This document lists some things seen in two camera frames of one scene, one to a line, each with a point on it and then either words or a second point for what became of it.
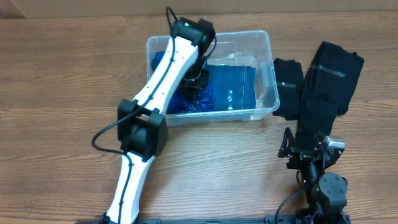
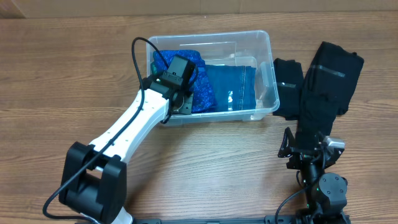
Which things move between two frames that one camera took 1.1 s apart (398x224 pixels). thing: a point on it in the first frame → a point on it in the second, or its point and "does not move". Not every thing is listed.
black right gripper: x=286 y=150 does not move
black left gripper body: x=195 y=83 → x=185 y=104
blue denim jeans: x=234 y=86 does not move
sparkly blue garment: x=198 y=100 does not move
